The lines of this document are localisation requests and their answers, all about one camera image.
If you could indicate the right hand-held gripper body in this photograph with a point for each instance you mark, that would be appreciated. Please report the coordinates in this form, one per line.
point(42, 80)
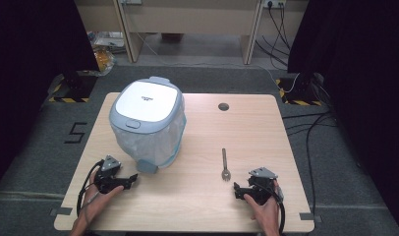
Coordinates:
point(261, 188)

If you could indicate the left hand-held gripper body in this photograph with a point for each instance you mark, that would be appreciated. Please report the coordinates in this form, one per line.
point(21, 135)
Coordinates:
point(106, 179)

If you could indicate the person's left hand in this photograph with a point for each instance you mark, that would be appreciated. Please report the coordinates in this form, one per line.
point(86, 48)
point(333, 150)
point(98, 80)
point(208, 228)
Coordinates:
point(93, 201)

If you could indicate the person's right hand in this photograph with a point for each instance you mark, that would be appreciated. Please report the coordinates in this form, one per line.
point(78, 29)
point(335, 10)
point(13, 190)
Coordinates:
point(268, 214)

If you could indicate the metal fork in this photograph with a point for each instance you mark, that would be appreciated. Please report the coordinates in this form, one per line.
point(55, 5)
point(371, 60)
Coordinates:
point(224, 160)

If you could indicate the clear plastic bin liner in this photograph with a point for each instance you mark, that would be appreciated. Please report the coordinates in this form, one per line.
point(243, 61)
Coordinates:
point(155, 146)

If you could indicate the grey tape strip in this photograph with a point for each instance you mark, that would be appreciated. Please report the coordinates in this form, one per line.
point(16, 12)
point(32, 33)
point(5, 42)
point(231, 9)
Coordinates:
point(61, 211)
point(309, 217)

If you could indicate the black tape floor mark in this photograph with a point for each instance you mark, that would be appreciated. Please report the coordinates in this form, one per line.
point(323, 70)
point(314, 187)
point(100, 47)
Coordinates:
point(75, 132)

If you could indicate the blue-grey pedal trash bin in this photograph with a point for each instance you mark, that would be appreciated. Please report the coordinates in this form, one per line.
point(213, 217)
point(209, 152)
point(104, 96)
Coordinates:
point(145, 101)

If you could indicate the round grey table grommet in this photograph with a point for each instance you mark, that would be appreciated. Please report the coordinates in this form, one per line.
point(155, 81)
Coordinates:
point(223, 106)

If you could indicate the yellow-black hazard tape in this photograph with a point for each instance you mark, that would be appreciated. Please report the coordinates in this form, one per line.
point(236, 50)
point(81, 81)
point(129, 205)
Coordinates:
point(68, 100)
point(302, 103)

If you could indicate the black stand base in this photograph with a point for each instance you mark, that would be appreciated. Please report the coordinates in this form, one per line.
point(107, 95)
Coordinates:
point(79, 86)
point(300, 87)

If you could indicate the plastic bag with clutter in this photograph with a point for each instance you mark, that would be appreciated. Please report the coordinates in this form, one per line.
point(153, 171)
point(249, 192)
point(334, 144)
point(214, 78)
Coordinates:
point(104, 57)

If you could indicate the black curtain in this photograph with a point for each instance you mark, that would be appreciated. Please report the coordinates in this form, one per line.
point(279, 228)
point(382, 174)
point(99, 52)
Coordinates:
point(361, 82)
point(30, 65)

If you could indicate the beige wooden desk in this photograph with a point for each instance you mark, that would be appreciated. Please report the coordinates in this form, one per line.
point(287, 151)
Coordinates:
point(187, 16)

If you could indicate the white wall socket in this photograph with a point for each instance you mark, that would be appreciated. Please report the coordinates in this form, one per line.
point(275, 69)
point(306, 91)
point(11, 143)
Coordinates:
point(273, 3)

